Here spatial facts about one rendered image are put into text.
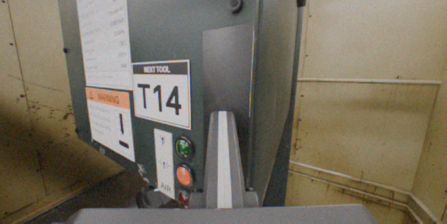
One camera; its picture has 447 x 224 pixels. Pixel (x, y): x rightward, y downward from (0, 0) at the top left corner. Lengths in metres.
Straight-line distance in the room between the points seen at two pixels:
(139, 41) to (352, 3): 1.19
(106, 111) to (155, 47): 0.17
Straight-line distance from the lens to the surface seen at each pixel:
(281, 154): 0.89
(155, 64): 0.17
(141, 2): 0.21
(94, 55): 0.32
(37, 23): 1.40
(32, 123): 1.39
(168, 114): 0.17
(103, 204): 1.57
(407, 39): 1.26
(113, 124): 0.29
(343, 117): 1.19
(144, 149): 0.23
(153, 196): 0.54
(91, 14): 0.33
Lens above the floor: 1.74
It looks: 9 degrees down
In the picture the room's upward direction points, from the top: 1 degrees clockwise
